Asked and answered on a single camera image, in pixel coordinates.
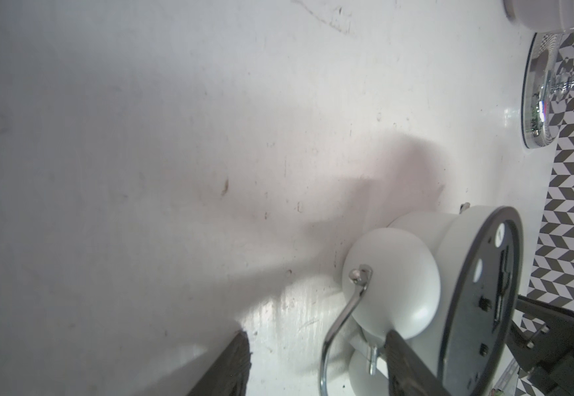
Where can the white alarm clock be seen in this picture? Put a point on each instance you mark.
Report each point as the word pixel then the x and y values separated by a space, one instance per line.
pixel 447 283

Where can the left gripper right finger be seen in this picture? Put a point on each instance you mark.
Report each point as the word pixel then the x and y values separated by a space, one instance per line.
pixel 408 375

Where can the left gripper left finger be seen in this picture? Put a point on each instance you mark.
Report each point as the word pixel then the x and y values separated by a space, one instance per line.
pixel 229 374

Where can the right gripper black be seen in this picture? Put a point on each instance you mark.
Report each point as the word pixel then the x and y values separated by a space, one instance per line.
pixel 547 355

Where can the lilac small bowl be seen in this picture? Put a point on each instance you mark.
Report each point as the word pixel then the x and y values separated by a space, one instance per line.
pixel 542 16

